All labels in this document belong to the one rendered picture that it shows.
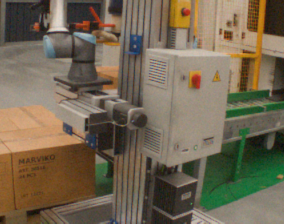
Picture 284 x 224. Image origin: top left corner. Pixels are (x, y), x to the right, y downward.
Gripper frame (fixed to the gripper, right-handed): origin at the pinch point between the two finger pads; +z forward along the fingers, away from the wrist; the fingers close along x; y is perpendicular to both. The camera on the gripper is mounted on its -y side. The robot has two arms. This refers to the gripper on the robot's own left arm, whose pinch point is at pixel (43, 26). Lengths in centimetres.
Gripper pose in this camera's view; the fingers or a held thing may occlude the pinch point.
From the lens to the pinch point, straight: 257.3
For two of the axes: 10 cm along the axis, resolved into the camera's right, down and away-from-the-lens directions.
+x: -5.4, -2.3, 8.1
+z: -0.5, 9.7, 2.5
